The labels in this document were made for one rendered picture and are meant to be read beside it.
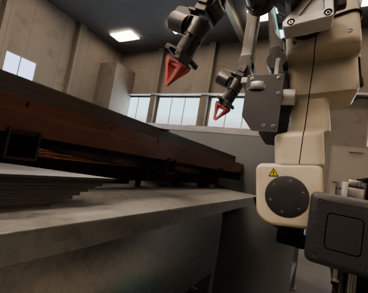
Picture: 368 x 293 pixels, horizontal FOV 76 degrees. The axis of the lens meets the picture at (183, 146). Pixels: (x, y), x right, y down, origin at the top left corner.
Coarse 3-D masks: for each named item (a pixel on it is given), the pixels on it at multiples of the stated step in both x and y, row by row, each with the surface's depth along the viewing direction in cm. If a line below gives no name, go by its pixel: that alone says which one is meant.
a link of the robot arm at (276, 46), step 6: (270, 12) 101; (270, 18) 100; (270, 24) 100; (270, 30) 99; (270, 36) 99; (276, 36) 98; (270, 42) 98; (276, 42) 97; (282, 42) 96; (270, 48) 95; (276, 48) 94; (282, 48) 95; (270, 54) 95; (276, 54) 94; (282, 54) 93; (270, 60) 94; (282, 60) 92; (270, 66) 94
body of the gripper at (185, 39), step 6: (186, 36) 65; (180, 42) 66; (186, 42) 65; (192, 42) 65; (198, 42) 67; (168, 48) 65; (174, 48) 64; (180, 48) 63; (186, 48) 65; (192, 48) 66; (198, 48) 68; (174, 54) 68; (180, 54) 63; (186, 54) 64; (192, 54) 67; (192, 60) 67; (192, 66) 70
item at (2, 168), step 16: (0, 176) 25; (16, 176) 26; (32, 176) 28; (48, 176) 29; (64, 176) 31; (80, 176) 34; (96, 176) 37; (0, 192) 25; (16, 192) 27; (32, 192) 28; (48, 192) 30; (64, 192) 32; (0, 208) 25; (16, 208) 27
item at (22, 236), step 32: (96, 192) 45; (128, 192) 52; (160, 192) 61; (192, 192) 73; (224, 192) 92; (0, 224) 21; (32, 224) 23; (64, 224) 24; (96, 224) 28; (128, 224) 33; (160, 224) 39; (0, 256) 20; (32, 256) 22
